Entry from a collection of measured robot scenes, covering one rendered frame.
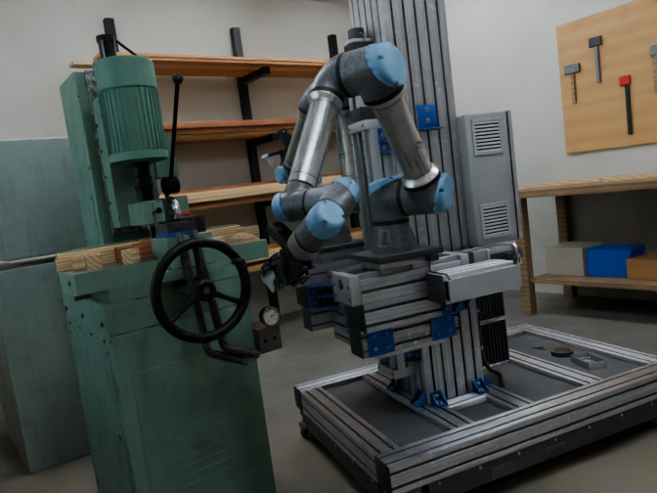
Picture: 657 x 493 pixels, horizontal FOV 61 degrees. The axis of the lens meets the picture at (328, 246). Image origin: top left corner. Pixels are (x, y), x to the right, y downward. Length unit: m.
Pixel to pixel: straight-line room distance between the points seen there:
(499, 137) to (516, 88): 2.59
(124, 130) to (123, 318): 0.55
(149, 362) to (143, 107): 0.76
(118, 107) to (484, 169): 1.23
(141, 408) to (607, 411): 1.54
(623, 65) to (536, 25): 0.74
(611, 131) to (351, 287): 2.96
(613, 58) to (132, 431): 3.67
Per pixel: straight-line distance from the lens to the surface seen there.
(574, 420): 2.12
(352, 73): 1.48
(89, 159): 2.03
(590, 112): 4.38
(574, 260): 4.03
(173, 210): 1.98
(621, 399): 2.26
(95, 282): 1.66
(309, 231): 1.20
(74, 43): 4.42
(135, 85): 1.83
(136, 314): 1.70
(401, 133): 1.55
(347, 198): 1.27
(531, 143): 4.63
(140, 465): 1.81
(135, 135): 1.80
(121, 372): 1.72
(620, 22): 4.34
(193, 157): 4.52
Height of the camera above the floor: 1.04
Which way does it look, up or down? 6 degrees down
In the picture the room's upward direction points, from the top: 7 degrees counter-clockwise
